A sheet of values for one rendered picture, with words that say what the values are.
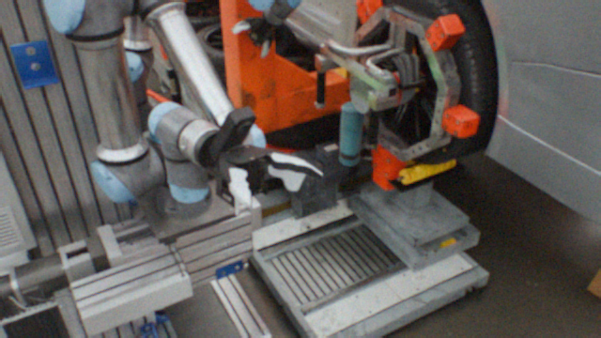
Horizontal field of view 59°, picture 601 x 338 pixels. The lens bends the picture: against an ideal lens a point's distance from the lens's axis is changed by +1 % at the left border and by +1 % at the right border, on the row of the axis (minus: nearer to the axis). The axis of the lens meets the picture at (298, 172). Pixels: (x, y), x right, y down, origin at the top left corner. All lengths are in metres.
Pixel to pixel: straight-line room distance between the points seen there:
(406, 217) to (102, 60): 1.57
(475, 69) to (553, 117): 0.31
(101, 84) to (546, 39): 1.15
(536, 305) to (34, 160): 1.95
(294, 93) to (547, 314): 1.39
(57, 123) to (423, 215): 1.56
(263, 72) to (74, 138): 0.98
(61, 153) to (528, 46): 1.30
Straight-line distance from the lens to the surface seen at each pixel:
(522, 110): 1.72
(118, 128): 1.22
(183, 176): 1.02
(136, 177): 1.27
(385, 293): 2.22
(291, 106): 2.32
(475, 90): 1.82
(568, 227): 2.92
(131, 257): 1.44
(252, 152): 0.86
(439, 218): 2.39
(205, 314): 1.98
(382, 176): 2.18
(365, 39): 2.13
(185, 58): 1.11
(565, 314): 2.48
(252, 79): 2.17
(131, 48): 1.85
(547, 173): 1.72
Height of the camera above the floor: 1.71
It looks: 35 degrees down
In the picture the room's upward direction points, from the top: straight up
